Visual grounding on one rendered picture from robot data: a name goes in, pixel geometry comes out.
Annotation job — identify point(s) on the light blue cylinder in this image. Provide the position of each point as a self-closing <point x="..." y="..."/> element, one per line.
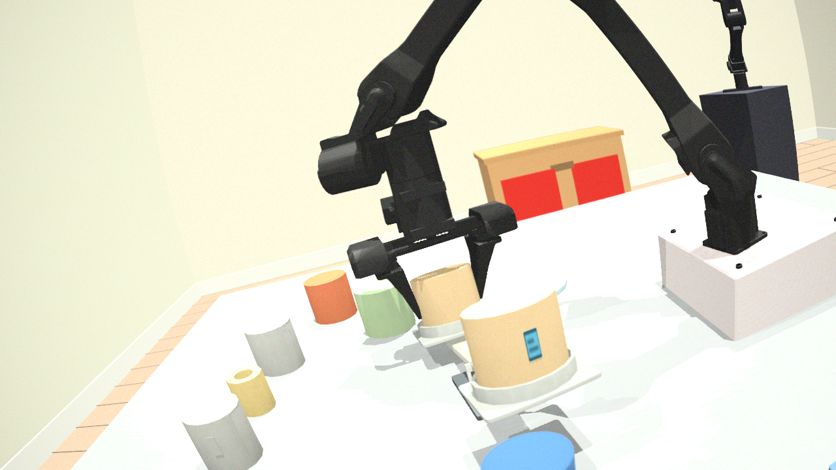
<point x="532" y="451"/>

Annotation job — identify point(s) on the pale green cylinder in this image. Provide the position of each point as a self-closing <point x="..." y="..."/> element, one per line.
<point x="383" y="310"/>

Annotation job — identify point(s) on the orange cylinder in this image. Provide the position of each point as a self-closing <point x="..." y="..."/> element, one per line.
<point x="330" y="297"/>

